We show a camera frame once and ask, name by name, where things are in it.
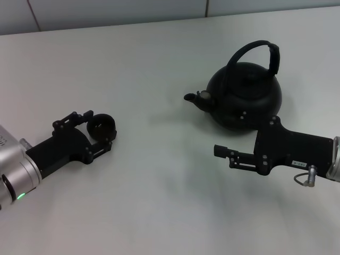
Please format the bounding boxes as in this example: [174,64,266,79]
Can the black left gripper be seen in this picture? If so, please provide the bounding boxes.
[25,110,113,179]

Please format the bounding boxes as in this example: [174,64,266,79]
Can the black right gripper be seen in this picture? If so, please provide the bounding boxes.
[213,109,335,176]

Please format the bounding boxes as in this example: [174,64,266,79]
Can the small black teacup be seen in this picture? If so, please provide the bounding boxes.
[86,113,117,141]

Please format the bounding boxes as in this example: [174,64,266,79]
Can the black round teapot with handle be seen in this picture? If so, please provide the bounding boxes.
[183,40,283,132]

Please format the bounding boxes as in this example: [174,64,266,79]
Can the right gripper connector cable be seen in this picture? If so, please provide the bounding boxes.
[293,164,318,186]

